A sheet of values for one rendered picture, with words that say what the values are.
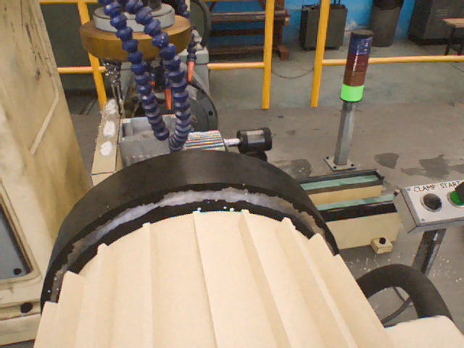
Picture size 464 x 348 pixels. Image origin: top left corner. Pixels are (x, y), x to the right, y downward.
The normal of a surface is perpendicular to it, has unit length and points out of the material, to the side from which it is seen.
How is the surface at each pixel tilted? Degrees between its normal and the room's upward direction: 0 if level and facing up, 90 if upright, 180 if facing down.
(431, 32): 90
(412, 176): 0
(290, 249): 60
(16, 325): 90
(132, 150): 90
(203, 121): 90
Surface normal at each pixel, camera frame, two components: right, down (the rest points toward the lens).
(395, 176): -0.01, -0.83
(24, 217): 0.19, 0.54
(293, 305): 0.36, -0.81
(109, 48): -0.29, 0.54
